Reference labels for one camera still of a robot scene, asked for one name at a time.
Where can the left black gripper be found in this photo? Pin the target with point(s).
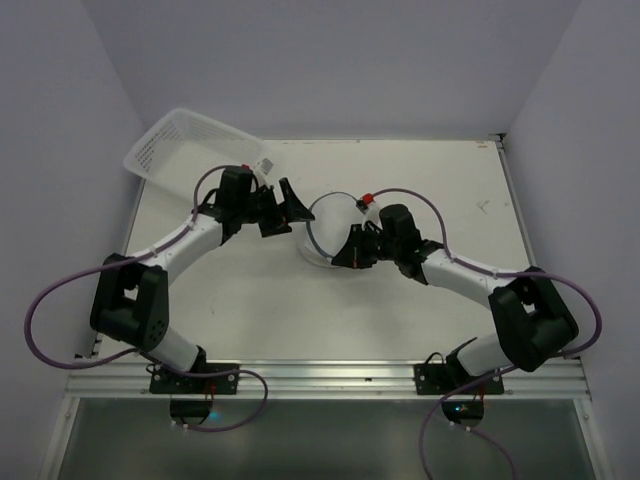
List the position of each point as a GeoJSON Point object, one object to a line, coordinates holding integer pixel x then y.
{"type": "Point", "coordinates": [275, 211]}

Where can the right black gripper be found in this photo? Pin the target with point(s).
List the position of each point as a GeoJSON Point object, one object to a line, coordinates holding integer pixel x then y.
{"type": "Point", "coordinates": [367, 245]}

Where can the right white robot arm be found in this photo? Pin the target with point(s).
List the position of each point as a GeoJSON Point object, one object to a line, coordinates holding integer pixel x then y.
{"type": "Point", "coordinates": [531, 320]}

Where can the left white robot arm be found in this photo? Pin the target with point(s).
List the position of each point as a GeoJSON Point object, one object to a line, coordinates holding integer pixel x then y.
{"type": "Point", "coordinates": [131, 303]}

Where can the white plastic basket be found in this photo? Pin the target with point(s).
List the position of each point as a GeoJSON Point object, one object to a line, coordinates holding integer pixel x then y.
{"type": "Point", "coordinates": [180, 147]}

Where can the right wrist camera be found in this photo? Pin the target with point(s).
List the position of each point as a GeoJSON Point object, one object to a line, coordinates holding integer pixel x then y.
{"type": "Point", "coordinates": [369, 208]}

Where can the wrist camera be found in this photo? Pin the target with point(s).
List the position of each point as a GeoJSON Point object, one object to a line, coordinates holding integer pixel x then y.
{"type": "Point", "coordinates": [369, 208]}
{"type": "Point", "coordinates": [261, 170]}

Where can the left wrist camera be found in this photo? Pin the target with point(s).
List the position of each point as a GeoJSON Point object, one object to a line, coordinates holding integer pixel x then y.
{"type": "Point", "coordinates": [261, 170]}

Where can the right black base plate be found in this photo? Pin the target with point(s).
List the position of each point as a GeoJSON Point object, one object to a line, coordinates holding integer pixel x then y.
{"type": "Point", "coordinates": [439, 375]}

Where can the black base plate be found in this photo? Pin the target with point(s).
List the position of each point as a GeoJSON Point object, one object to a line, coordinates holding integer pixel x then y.
{"type": "Point", "coordinates": [218, 379]}
{"type": "Point", "coordinates": [439, 375]}

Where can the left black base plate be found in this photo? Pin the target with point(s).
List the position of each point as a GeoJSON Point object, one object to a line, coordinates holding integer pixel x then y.
{"type": "Point", "coordinates": [218, 379]}

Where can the aluminium mounting rail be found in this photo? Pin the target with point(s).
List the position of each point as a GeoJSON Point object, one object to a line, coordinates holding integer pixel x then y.
{"type": "Point", "coordinates": [337, 380]}

